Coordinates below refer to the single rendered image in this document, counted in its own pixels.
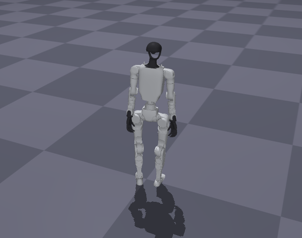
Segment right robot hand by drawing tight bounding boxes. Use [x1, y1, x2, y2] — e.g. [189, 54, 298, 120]
[167, 116, 177, 137]

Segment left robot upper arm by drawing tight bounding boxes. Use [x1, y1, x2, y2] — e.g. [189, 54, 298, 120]
[130, 65, 141, 95]

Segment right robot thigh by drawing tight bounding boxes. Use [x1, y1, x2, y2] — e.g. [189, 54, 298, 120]
[154, 113, 170, 157]

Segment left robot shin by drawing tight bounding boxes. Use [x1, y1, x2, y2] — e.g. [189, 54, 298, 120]
[134, 144, 143, 178]

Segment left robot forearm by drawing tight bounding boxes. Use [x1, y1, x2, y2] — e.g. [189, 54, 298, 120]
[126, 88, 136, 115]

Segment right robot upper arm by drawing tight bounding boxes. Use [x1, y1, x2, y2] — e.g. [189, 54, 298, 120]
[163, 68, 175, 100]

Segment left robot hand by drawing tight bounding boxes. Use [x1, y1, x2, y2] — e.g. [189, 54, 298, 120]
[126, 111, 135, 132]

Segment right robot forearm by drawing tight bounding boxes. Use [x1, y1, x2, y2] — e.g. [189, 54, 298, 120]
[168, 92, 177, 120]

